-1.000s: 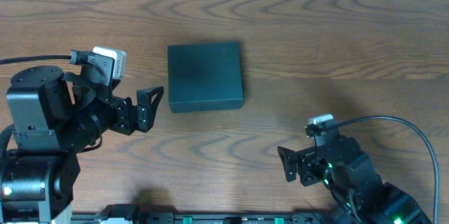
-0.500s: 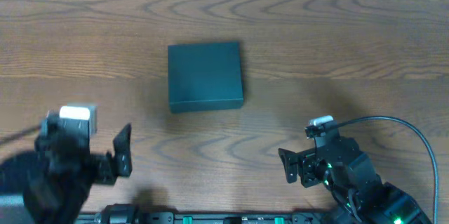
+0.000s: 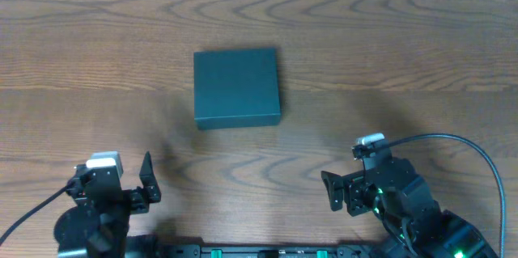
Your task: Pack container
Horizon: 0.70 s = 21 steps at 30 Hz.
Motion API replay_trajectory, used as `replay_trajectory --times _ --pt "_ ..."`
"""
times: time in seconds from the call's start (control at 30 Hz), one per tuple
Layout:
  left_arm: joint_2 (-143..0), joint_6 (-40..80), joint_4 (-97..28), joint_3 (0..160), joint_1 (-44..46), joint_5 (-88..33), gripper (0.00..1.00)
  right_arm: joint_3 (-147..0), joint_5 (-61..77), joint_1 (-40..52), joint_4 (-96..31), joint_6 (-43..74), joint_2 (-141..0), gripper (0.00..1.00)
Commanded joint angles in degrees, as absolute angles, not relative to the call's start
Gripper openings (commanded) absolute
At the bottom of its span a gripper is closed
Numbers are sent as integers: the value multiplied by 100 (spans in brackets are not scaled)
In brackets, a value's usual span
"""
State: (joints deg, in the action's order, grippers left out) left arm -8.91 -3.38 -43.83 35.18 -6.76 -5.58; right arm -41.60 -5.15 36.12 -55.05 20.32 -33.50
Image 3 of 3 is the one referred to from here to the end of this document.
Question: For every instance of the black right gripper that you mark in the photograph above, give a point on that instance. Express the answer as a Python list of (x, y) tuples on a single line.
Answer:
[(354, 185)]

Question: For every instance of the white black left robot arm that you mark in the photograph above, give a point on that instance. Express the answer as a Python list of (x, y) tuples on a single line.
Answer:
[(99, 223)]

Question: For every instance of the dark green gift box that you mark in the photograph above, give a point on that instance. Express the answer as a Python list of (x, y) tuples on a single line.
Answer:
[(236, 88)]

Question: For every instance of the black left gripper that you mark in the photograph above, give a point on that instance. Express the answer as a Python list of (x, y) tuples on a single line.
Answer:
[(136, 201)]

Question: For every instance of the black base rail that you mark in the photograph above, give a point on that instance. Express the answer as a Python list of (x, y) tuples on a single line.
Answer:
[(282, 251)]

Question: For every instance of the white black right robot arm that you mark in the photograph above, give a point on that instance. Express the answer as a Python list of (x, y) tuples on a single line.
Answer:
[(401, 199)]

